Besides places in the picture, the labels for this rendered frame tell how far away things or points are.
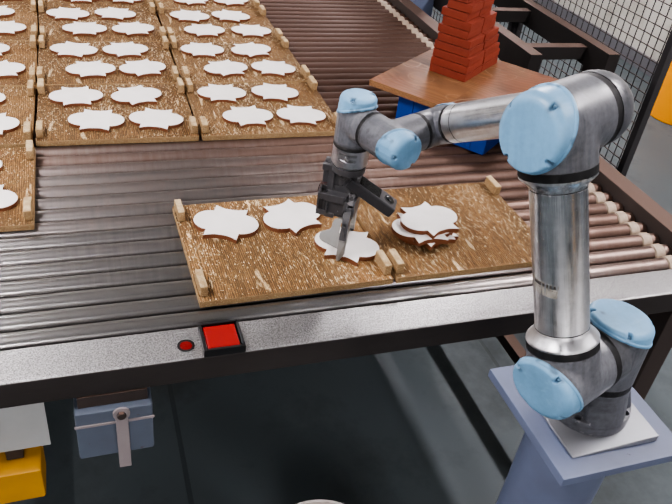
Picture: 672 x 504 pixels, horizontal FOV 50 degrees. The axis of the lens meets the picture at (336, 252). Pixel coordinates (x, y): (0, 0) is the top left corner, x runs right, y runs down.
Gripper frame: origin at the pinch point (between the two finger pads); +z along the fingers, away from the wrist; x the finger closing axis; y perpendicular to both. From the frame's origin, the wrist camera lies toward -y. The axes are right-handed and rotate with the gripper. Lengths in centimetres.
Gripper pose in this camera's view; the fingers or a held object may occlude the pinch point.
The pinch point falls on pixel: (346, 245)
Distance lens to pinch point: 158.8
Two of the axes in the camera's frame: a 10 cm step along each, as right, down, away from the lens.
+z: -1.2, 8.1, 5.8
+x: -2.2, 5.4, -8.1
